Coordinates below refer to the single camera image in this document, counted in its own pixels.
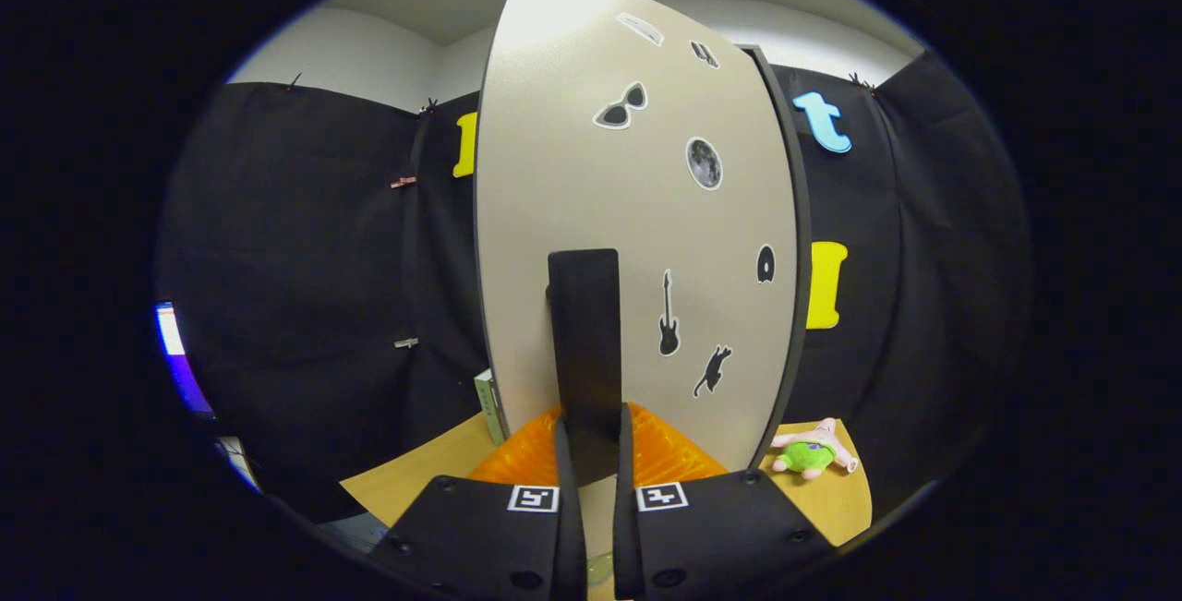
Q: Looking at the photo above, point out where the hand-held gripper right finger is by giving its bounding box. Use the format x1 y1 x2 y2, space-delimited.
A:
612 403 837 601

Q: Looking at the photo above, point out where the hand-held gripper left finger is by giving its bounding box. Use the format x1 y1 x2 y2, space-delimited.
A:
368 403 588 601

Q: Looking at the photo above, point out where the black door handle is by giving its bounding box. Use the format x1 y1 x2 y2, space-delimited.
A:
547 248 624 487

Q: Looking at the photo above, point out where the green book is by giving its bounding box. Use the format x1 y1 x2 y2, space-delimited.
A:
474 368 507 445

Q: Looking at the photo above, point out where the pink and green plush toy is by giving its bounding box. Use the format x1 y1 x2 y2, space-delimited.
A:
771 417 860 480

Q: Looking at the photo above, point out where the grey cabinet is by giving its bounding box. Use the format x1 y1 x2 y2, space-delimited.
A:
739 45 814 473

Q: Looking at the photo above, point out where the black backdrop cloth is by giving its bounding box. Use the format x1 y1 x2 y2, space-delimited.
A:
157 52 1031 523

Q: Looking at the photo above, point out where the bright screen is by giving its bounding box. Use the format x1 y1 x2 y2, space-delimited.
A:
155 301 218 422

